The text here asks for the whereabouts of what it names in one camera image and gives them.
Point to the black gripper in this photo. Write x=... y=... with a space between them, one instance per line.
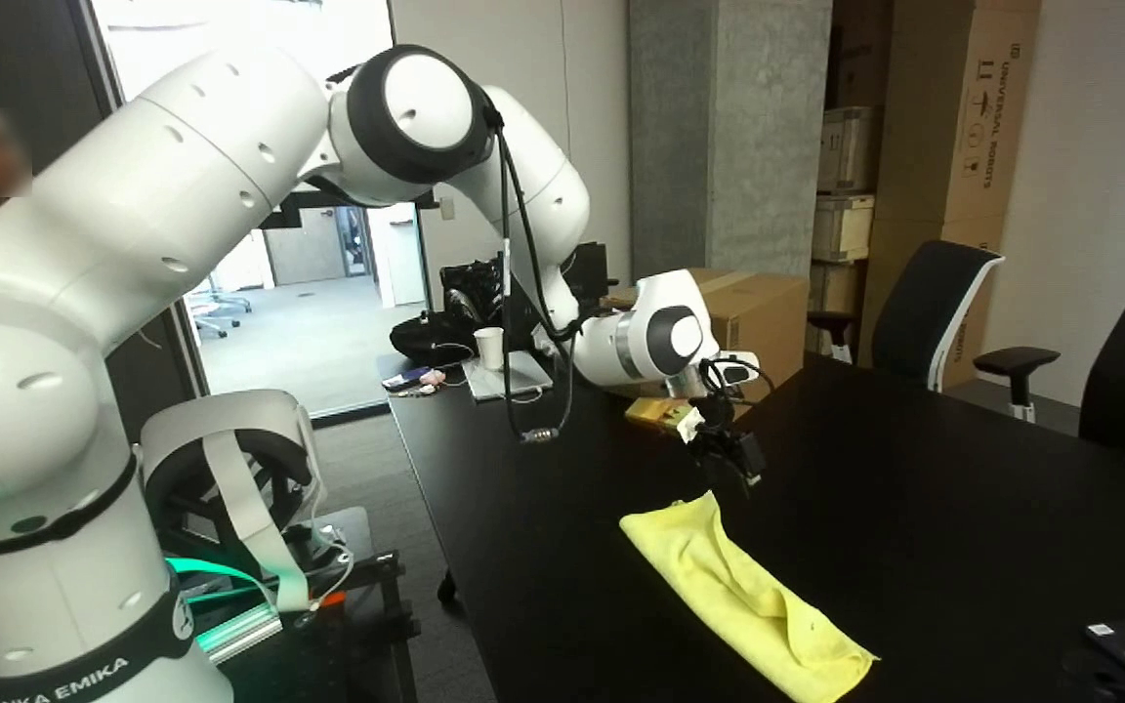
x=729 y=391

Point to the yellow-green towel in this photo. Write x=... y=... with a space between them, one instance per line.
x=745 y=598

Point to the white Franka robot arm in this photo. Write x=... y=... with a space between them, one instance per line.
x=133 y=197

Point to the small yellow block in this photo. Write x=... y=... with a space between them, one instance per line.
x=657 y=415

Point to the white paper sheets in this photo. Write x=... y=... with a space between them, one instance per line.
x=516 y=382

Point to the large black office chair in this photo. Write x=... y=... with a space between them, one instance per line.
x=926 y=308

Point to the white paper cup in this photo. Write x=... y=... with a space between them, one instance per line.
x=490 y=348

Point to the stacked storage boxes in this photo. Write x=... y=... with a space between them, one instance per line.
x=847 y=183

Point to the black bag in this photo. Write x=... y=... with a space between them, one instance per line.
x=433 y=338

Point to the tall brown cardboard box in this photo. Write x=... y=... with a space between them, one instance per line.
x=989 y=119

